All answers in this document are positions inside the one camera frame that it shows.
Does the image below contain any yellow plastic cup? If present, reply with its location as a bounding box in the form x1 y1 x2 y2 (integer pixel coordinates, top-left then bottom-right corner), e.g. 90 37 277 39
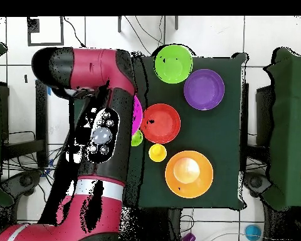
148 143 168 163

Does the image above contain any black cable tangle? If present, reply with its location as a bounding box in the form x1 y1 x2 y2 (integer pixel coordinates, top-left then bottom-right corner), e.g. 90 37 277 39
1 144 68 204

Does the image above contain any green plastic cup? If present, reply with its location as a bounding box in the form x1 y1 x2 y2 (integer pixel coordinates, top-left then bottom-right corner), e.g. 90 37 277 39
130 129 144 147

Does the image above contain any red plastic bowl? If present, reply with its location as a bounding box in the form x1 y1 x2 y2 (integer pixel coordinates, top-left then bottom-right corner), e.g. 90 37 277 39
140 103 181 145

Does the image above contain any blue round object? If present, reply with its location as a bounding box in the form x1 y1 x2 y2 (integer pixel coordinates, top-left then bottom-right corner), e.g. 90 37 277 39
245 224 263 241

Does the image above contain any green plastic bowl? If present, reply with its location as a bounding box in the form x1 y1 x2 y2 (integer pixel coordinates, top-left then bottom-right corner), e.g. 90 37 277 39
153 44 193 84

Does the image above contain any black square floor frame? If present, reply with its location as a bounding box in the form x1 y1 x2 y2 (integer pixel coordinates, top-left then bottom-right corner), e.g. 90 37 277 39
26 16 65 47

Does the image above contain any orange plastic bowl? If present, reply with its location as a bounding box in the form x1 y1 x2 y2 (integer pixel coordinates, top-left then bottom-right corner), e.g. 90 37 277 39
164 150 214 200

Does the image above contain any black metal stand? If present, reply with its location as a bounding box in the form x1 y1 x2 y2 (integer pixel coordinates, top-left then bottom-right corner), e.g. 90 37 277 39
1 78 50 169
240 82 274 174

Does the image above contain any pink plastic bowl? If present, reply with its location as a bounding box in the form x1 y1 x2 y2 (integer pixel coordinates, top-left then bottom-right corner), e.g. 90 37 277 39
131 94 144 136

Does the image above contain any purple plastic bowl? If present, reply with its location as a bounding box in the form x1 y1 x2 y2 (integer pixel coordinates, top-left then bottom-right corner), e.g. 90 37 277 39
183 68 226 111

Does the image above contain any dark green tablecloth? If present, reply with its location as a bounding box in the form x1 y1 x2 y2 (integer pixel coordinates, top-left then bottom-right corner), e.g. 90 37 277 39
130 49 248 211

